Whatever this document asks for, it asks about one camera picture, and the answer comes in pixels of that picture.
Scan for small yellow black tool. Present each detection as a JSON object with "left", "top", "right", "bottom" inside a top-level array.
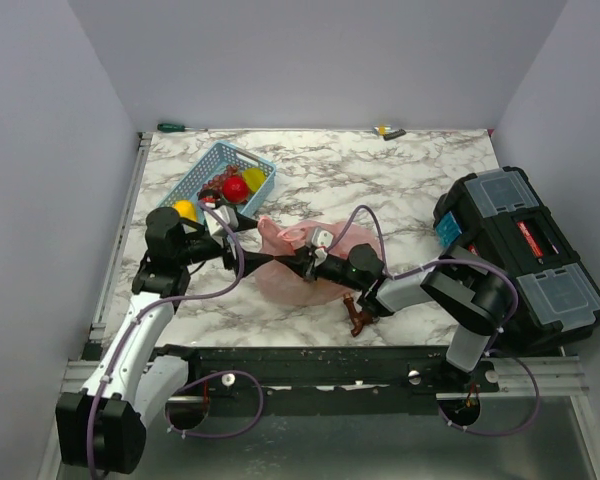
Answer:
[{"left": 373, "top": 125, "right": 406, "bottom": 141}]

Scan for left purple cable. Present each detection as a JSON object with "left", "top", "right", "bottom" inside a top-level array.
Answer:
[{"left": 87, "top": 199, "right": 265, "bottom": 480}]

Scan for blue plastic basket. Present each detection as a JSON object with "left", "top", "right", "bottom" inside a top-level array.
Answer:
[{"left": 158, "top": 141, "right": 276, "bottom": 224}]

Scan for pink plastic bag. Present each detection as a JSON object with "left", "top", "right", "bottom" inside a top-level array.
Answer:
[{"left": 248, "top": 217, "right": 386, "bottom": 306}]

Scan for yellow fake fruit right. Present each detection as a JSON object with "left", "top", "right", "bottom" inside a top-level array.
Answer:
[{"left": 242, "top": 167, "right": 267, "bottom": 194}]

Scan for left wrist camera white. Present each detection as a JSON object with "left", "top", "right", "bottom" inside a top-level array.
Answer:
[{"left": 204, "top": 202, "right": 238, "bottom": 241}]

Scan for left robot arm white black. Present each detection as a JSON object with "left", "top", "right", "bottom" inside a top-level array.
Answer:
[{"left": 55, "top": 203, "right": 258, "bottom": 479}]

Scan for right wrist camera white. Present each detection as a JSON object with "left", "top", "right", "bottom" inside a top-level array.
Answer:
[{"left": 306, "top": 227, "right": 334, "bottom": 265}]

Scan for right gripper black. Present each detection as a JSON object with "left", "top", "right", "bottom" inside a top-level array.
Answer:
[{"left": 275, "top": 246, "right": 365, "bottom": 293}]

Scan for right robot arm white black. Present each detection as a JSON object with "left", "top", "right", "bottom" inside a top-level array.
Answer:
[{"left": 275, "top": 244, "right": 519, "bottom": 392}]

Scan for small red fake fruit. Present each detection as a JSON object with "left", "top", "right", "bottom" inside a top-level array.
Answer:
[{"left": 222, "top": 175, "right": 250, "bottom": 204}]

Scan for black tool box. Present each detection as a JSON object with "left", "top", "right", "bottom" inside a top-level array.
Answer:
[{"left": 433, "top": 167, "right": 600, "bottom": 355}]

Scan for green handled screwdriver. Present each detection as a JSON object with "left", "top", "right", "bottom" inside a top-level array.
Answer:
[{"left": 156, "top": 122, "right": 208, "bottom": 133}]

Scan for brown brass faucet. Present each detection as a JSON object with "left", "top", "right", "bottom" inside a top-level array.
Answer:
[{"left": 342, "top": 293, "right": 377, "bottom": 337}]

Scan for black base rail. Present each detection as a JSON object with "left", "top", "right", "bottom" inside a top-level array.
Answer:
[{"left": 79, "top": 344, "right": 501, "bottom": 416}]

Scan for fake purple grapes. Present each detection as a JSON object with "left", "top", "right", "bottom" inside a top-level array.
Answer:
[{"left": 201, "top": 164, "right": 240, "bottom": 192}]

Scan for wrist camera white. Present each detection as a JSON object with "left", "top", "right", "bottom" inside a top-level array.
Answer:
[
  {"left": 306, "top": 227, "right": 334, "bottom": 265},
  {"left": 204, "top": 202, "right": 238, "bottom": 241}
]

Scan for dark purple fake fruit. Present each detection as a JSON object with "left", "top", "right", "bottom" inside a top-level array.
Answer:
[{"left": 198, "top": 189, "right": 222, "bottom": 203}]

